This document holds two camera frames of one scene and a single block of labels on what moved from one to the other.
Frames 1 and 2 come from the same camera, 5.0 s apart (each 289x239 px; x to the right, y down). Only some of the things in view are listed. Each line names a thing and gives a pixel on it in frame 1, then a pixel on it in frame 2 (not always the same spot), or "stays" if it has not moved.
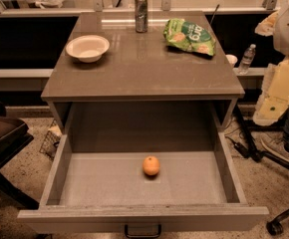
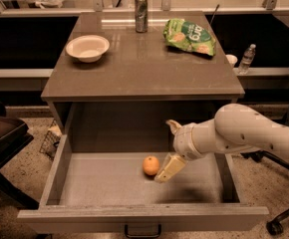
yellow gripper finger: [281, 85] -> [183, 145]
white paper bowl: [88, 48] stays
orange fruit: [150, 165] stays
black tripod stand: [252, 152] stays
